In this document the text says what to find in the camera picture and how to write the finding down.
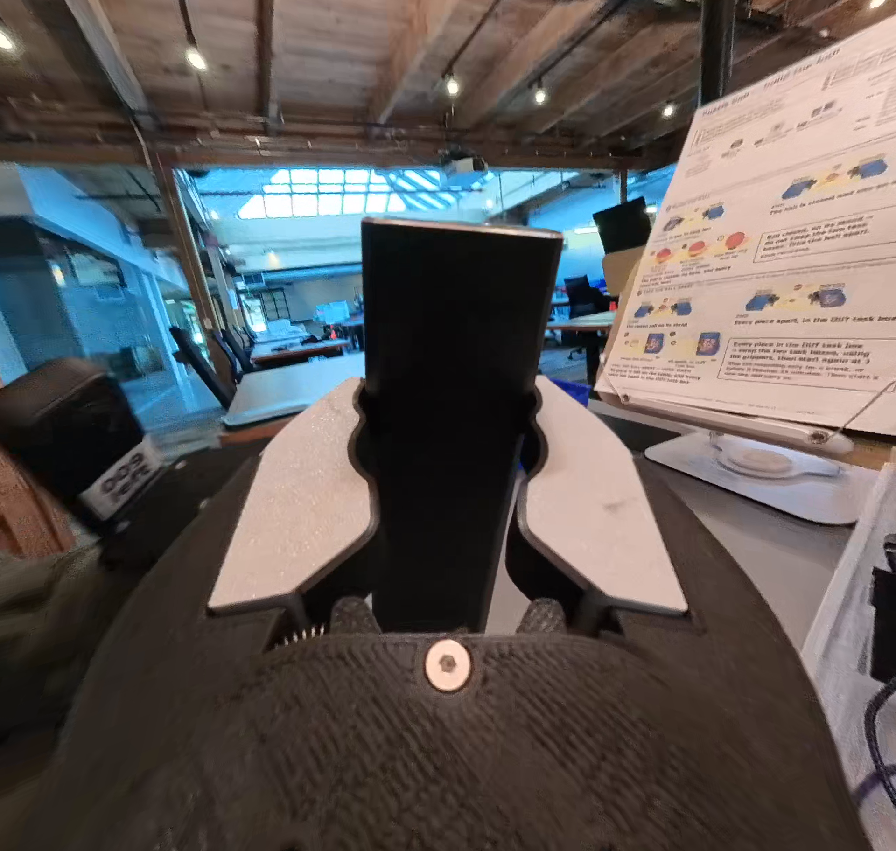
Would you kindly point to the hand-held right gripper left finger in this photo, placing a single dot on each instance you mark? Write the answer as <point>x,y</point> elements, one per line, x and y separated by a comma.
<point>301,508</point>

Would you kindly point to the black pole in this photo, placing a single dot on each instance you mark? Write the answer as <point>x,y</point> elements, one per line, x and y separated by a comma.
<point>719,25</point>

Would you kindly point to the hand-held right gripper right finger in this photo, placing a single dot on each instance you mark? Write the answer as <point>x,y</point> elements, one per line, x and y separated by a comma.
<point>602,515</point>

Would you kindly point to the person's left forearm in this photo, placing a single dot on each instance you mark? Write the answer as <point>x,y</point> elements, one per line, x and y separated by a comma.
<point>42,585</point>

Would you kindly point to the ceiling projector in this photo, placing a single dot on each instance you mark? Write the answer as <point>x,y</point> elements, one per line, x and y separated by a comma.
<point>463,164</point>

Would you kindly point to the clear plastic bin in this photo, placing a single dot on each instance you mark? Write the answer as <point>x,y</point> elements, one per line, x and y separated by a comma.
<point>840,655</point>

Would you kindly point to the printed instruction sheet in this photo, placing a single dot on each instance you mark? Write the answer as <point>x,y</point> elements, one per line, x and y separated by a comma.
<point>770,235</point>

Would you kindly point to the large black USB hub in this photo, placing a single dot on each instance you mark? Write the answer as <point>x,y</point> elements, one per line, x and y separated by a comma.
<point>455,410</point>

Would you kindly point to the large blue plastic bin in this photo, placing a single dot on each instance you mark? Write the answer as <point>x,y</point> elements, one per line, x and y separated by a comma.
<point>574,392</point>

